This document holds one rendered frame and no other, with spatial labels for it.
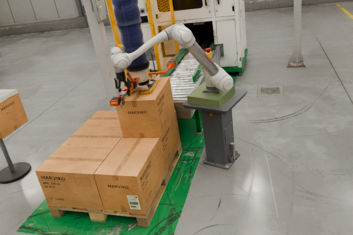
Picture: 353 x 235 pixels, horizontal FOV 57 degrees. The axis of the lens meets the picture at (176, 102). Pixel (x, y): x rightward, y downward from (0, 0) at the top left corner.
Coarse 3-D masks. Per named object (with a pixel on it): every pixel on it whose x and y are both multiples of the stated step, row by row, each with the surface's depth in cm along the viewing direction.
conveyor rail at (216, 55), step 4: (216, 48) 553; (216, 52) 535; (220, 52) 572; (212, 56) 515; (216, 56) 536; (220, 56) 569; (212, 60) 499; (216, 60) 536; (200, 76) 440; (200, 80) 425; (204, 80) 443; (196, 84) 414; (200, 84) 420; (192, 112) 379
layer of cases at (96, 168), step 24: (96, 120) 371; (72, 144) 327; (96, 144) 320; (120, 144) 313; (144, 144) 307; (168, 144) 340; (48, 168) 292; (72, 168) 287; (96, 168) 282; (120, 168) 276; (144, 168) 279; (48, 192) 300; (72, 192) 292; (96, 192) 284; (120, 192) 276; (144, 192) 278
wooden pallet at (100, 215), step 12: (180, 144) 381; (168, 168) 338; (168, 180) 338; (156, 192) 304; (156, 204) 307; (60, 216) 311; (96, 216) 297; (108, 216) 304; (132, 216) 284; (144, 216) 280
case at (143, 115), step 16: (160, 80) 344; (128, 96) 316; (144, 96) 310; (160, 96) 316; (128, 112) 310; (144, 112) 306; (160, 112) 314; (128, 128) 318; (144, 128) 314; (160, 128) 312
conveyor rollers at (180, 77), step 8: (184, 56) 559; (192, 56) 547; (184, 64) 516; (192, 64) 513; (176, 72) 486; (184, 72) 483; (192, 72) 472; (200, 72) 468; (176, 80) 452; (184, 80) 449; (192, 80) 446; (176, 88) 427; (184, 88) 424; (192, 88) 420; (176, 96) 401; (184, 96) 398
